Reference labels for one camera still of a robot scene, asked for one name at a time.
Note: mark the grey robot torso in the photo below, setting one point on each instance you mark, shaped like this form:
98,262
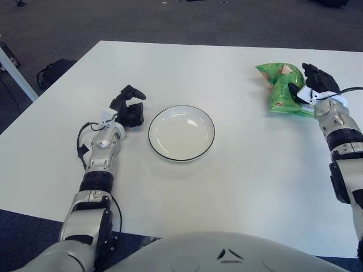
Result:
170,255

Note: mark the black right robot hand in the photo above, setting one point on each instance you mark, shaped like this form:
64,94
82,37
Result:
323,82

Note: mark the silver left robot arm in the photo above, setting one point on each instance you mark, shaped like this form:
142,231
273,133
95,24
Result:
103,153

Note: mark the black backpack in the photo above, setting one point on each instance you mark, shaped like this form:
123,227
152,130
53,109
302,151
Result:
56,71

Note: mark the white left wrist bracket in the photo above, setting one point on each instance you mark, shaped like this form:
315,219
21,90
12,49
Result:
107,114

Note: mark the black device box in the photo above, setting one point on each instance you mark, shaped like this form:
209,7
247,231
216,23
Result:
11,55

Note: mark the green snack chips bag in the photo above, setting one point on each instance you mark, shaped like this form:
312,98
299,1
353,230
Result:
279,90

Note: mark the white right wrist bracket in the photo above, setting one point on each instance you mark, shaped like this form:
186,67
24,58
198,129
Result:
304,95

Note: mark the black chair foot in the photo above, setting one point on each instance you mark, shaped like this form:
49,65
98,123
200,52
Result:
20,3

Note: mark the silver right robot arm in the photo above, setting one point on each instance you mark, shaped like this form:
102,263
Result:
337,119

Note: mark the white plate black rim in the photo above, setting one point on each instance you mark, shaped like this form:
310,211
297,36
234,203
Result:
181,136

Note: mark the white table leg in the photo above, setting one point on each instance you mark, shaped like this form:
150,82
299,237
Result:
17,75

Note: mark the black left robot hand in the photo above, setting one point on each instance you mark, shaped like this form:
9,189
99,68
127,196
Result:
124,113

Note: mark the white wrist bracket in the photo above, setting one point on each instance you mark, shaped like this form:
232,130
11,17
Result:
107,114
304,95

